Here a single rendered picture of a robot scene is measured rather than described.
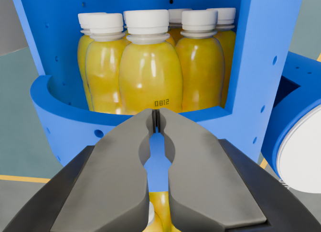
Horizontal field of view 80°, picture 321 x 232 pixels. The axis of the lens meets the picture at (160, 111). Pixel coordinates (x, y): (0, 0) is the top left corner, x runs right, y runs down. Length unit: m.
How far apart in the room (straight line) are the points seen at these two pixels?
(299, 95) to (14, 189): 2.42
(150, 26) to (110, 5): 0.20
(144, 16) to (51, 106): 0.11
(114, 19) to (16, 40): 0.36
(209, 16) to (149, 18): 0.07
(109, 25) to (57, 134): 0.12
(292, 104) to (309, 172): 0.17
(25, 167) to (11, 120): 0.51
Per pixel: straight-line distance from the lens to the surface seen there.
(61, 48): 0.32
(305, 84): 0.52
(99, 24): 0.23
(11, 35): 0.55
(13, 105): 1.84
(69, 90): 0.33
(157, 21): 0.18
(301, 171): 0.55
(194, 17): 0.22
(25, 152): 2.08
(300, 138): 0.48
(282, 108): 0.50
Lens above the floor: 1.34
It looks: 61 degrees down
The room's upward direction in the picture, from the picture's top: 176 degrees clockwise
